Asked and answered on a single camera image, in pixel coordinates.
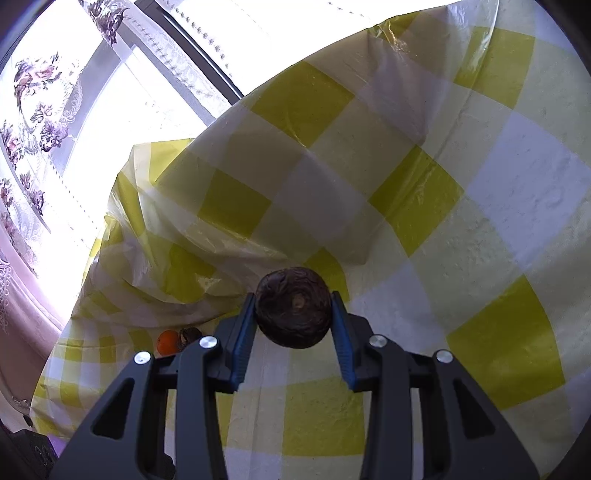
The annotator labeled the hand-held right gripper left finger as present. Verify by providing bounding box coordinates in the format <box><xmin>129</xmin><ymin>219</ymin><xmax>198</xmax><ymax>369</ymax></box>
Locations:
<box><xmin>48</xmin><ymin>292</ymin><xmax>257</xmax><ymax>480</ymax></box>

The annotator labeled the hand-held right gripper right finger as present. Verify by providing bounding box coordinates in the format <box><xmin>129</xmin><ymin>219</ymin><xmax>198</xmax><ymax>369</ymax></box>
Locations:
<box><xmin>329</xmin><ymin>291</ymin><xmax>541</xmax><ymax>480</ymax></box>

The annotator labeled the tangerine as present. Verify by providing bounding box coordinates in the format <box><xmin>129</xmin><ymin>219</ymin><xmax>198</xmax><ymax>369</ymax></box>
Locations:
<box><xmin>157</xmin><ymin>329</ymin><xmax>182</xmax><ymax>357</ymax></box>

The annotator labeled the yellow checked tablecloth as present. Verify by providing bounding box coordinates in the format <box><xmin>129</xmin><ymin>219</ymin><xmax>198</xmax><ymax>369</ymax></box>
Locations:
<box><xmin>34</xmin><ymin>0</ymin><xmax>591</xmax><ymax>480</ymax></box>

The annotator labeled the pink curtain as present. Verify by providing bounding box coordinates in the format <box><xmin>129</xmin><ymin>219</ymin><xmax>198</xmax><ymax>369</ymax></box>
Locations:
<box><xmin>0</xmin><ymin>258</ymin><xmax>63</xmax><ymax>416</ymax></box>

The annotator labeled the dark box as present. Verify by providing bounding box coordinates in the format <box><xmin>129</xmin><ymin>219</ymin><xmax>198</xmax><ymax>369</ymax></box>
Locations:
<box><xmin>13</xmin><ymin>429</ymin><xmax>58</xmax><ymax>480</ymax></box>

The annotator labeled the white lace curtain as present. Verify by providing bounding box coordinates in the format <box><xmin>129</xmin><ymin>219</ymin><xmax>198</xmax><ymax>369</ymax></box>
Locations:
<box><xmin>0</xmin><ymin>0</ymin><xmax>245</xmax><ymax>333</ymax></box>

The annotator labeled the dark window frame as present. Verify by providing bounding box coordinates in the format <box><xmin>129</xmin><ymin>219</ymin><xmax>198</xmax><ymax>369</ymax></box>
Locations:
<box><xmin>136</xmin><ymin>0</ymin><xmax>245</xmax><ymax>100</ymax></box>

